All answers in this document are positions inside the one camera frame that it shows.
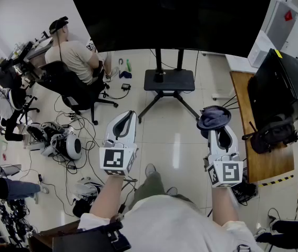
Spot black monitor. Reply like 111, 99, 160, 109
247, 48, 298, 131

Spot white device with black straps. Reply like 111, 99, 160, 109
71, 176, 104, 218

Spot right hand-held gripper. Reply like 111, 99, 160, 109
203, 127, 244, 188

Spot black backpack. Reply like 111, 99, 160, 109
242, 113, 297, 154

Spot dark blue cloth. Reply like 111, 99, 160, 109
197, 105, 232, 138

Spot person's olive trousers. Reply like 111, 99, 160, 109
129, 171, 201, 215

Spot large black TV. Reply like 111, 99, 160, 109
66, 0, 275, 60

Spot person's right forearm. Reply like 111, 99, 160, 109
211, 186, 240, 224

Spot tangled cable bundle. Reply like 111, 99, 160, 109
231, 166, 259, 207

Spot black chest pack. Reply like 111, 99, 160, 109
52, 220, 131, 252

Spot white round headset device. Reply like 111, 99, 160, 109
40, 123, 83, 160

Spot person's white shirt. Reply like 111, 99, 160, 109
77, 194, 265, 252

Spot person's left shoe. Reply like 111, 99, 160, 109
145, 163, 157, 177

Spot wooden desk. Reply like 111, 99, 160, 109
229, 71, 295, 184

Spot cluttered work desk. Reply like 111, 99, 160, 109
6, 30, 54, 64

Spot black office chair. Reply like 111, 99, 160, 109
36, 60, 119, 126
0, 58, 40, 125

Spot black TV stand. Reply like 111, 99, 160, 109
137, 48, 201, 123

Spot person's left forearm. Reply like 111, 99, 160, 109
89, 174, 125, 219

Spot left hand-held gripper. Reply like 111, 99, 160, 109
99, 110, 138, 177

